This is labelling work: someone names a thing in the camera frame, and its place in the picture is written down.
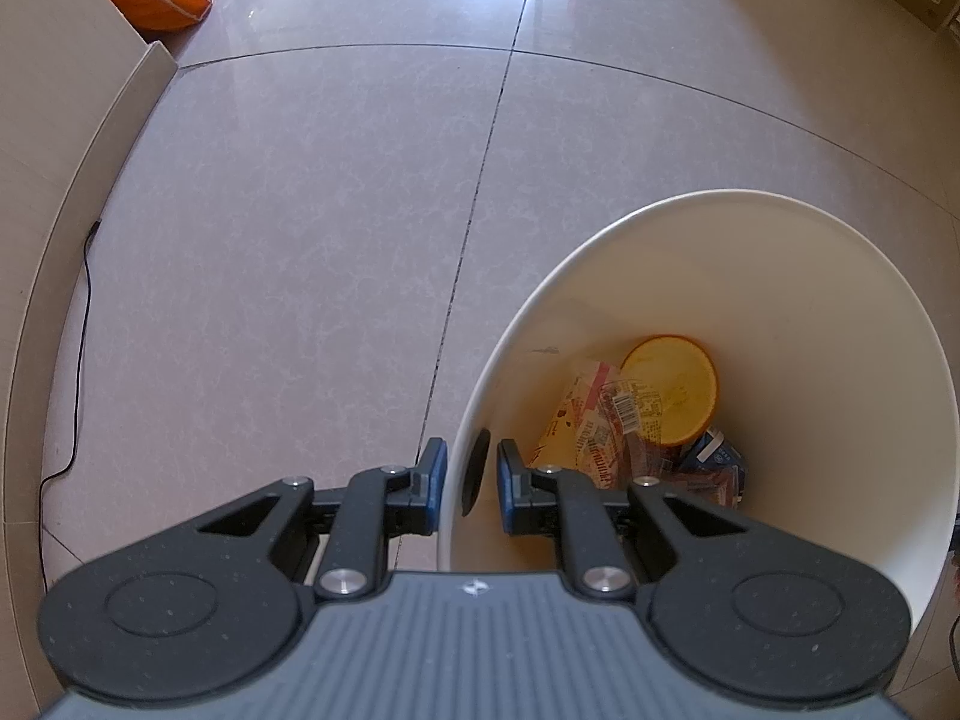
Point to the snack wrapper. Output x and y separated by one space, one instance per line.
574 420

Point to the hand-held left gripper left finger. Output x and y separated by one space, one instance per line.
433 484

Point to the red snack packet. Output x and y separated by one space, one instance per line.
634 412

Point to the orange plastic lid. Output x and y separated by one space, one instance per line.
675 386

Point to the red drink can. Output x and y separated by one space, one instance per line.
709 487

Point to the blue snack packet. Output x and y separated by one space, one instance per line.
716 454

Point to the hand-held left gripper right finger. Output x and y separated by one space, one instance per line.
510 484

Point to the white trash bin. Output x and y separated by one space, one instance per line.
825 315

